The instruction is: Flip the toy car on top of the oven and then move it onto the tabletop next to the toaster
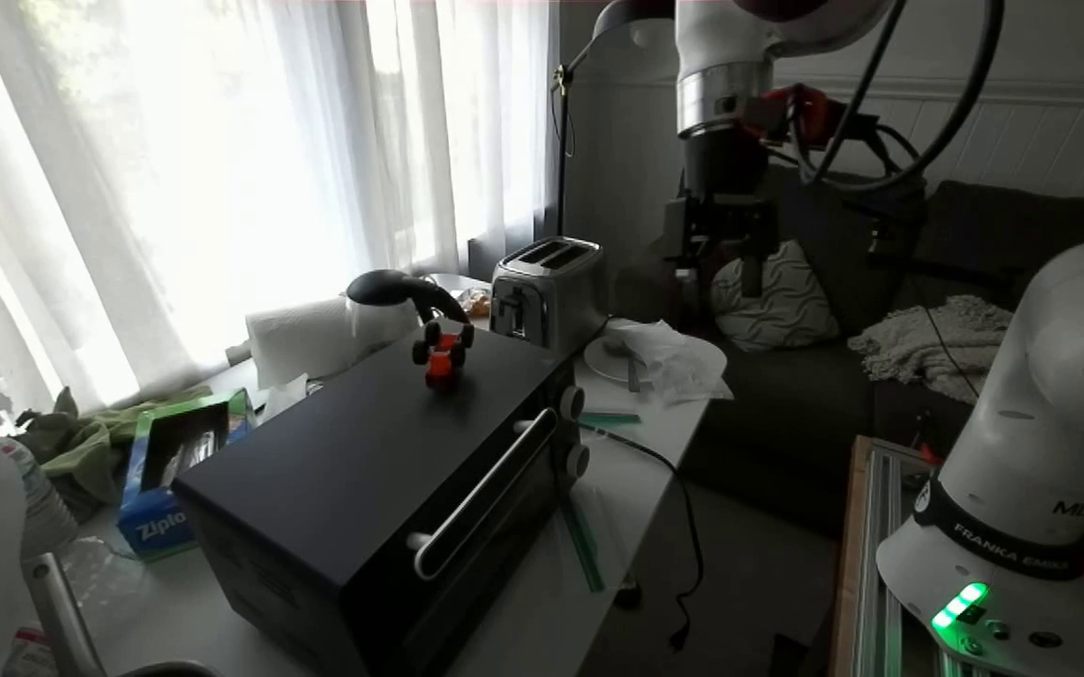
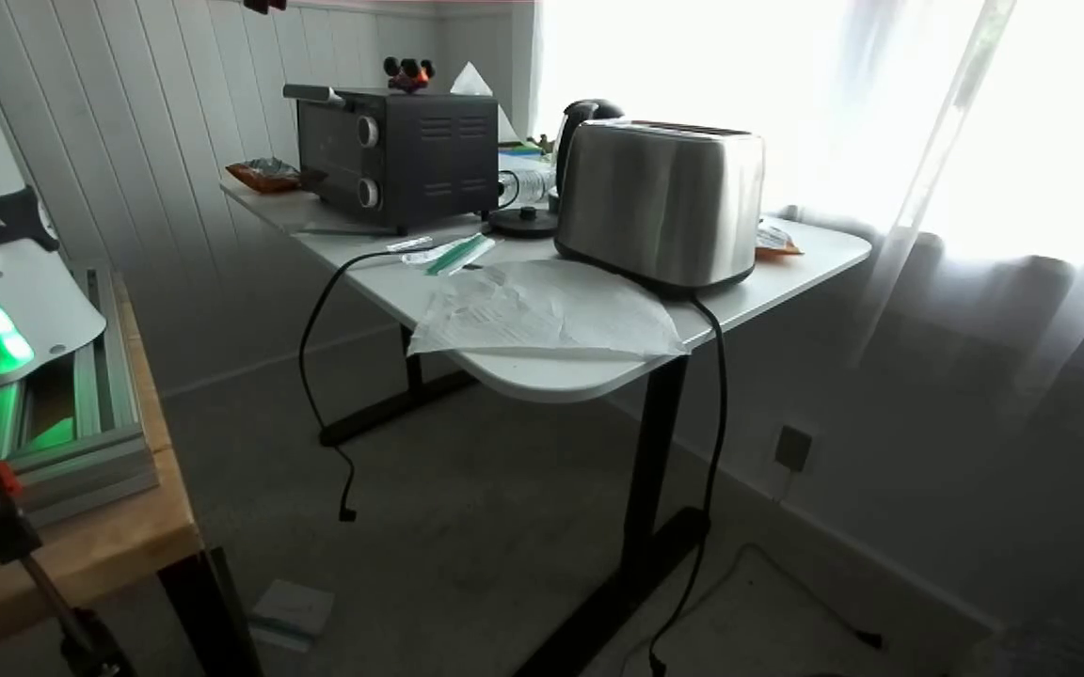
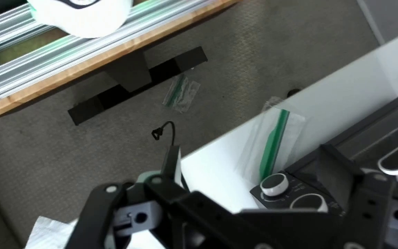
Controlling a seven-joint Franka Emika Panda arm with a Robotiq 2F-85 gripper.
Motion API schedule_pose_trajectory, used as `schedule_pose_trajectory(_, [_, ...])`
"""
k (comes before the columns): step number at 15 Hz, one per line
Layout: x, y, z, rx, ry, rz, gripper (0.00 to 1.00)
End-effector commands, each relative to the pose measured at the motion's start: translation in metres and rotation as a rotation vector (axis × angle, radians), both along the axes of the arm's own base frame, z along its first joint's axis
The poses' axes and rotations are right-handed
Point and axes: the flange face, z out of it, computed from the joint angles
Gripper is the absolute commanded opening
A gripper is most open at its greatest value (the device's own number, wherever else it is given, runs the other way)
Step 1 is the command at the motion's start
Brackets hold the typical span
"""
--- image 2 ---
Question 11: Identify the black-handled electric kettle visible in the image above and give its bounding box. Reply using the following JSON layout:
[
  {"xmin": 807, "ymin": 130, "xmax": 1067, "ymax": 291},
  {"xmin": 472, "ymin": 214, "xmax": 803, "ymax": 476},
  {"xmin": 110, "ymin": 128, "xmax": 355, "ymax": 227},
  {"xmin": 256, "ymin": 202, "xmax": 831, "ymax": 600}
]
[{"xmin": 550, "ymin": 94, "xmax": 630, "ymax": 219}]

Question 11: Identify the brown flat dish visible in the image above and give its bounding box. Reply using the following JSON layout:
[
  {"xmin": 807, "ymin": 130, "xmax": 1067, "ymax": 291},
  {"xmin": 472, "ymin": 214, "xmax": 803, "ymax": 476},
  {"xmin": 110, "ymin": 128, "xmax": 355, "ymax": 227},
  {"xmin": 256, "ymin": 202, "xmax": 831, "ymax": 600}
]
[{"xmin": 222, "ymin": 154, "xmax": 309, "ymax": 198}]

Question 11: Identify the sheer white curtain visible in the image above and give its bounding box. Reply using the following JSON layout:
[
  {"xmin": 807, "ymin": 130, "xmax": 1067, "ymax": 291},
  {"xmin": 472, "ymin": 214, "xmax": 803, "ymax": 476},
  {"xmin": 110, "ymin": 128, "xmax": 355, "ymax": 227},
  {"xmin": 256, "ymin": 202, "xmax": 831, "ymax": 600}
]
[{"xmin": 530, "ymin": 0, "xmax": 1084, "ymax": 443}]

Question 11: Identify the black round kettle base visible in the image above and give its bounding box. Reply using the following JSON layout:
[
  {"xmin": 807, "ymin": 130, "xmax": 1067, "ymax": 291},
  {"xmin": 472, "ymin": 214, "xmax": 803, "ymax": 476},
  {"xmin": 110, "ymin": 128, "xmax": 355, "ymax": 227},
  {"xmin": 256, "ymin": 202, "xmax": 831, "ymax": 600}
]
[{"xmin": 485, "ymin": 202, "xmax": 564, "ymax": 244}]

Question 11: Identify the silver two-slot toaster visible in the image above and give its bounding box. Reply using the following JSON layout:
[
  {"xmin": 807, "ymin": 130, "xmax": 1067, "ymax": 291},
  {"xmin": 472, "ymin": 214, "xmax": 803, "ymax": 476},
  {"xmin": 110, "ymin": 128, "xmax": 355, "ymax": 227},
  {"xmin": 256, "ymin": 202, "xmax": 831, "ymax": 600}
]
[{"xmin": 550, "ymin": 118, "xmax": 773, "ymax": 296}]

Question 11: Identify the black table leg frame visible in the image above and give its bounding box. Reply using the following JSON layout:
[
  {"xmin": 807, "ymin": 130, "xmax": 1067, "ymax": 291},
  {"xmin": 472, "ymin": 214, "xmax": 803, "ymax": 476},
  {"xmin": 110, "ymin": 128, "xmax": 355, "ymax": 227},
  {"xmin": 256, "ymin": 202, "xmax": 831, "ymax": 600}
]
[{"xmin": 318, "ymin": 323, "xmax": 711, "ymax": 677}]

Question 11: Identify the dark wall socket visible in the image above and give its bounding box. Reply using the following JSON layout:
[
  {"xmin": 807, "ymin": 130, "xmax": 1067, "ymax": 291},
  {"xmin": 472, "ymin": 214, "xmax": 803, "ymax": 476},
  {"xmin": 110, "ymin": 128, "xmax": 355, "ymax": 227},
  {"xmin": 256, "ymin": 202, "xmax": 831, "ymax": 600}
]
[{"xmin": 773, "ymin": 422, "xmax": 820, "ymax": 476}]

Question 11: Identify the black floor cable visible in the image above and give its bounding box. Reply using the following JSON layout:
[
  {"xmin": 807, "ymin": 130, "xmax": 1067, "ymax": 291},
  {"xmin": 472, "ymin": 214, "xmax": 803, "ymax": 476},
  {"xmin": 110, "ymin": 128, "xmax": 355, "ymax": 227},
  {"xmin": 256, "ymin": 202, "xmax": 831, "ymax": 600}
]
[{"xmin": 690, "ymin": 538, "xmax": 889, "ymax": 653}]

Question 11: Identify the black oven power cable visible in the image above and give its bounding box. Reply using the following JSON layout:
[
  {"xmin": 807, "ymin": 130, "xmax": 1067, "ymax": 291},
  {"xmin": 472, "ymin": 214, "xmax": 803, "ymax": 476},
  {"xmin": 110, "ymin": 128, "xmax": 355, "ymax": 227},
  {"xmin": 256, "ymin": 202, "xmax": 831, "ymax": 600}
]
[{"xmin": 293, "ymin": 229, "xmax": 485, "ymax": 528}]

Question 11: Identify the black toaster power cable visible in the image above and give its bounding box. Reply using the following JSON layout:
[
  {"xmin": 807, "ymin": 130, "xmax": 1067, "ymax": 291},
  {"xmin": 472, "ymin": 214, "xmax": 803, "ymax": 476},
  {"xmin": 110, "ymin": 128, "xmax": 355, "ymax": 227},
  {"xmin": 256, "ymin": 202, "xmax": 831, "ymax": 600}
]
[{"xmin": 644, "ymin": 291, "xmax": 733, "ymax": 677}]

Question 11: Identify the grey flat floor pad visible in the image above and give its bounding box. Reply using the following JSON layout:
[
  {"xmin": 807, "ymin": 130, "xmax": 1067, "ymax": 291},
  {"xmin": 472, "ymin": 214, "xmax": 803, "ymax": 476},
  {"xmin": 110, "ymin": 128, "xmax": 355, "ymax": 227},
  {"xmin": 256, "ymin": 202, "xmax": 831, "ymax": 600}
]
[{"xmin": 245, "ymin": 574, "xmax": 339, "ymax": 657}]

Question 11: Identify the clear zip bag green strip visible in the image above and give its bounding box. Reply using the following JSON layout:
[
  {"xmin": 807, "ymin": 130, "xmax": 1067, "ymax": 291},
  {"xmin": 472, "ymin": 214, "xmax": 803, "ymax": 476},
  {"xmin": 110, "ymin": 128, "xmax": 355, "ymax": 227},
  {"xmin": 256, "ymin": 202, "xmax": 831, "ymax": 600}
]
[{"xmin": 394, "ymin": 233, "xmax": 502, "ymax": 281}]

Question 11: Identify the black toaster oven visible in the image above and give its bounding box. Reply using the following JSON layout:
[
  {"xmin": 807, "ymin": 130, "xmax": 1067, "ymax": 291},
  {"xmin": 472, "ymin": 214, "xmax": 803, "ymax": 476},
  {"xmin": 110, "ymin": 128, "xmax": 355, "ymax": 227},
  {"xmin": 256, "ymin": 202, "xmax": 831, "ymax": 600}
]
[{"xmin": 284, "ymin": 80, "xmax": 504, "ymax": 241}]

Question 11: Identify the wooden workbench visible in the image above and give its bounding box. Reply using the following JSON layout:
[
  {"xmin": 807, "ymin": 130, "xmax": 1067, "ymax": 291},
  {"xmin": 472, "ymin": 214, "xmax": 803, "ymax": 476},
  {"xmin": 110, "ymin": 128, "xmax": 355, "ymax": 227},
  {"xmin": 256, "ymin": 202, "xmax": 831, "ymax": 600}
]
[{"xmin": 0, "ymin": 281, "xmax": 263, "ymax": 677}]

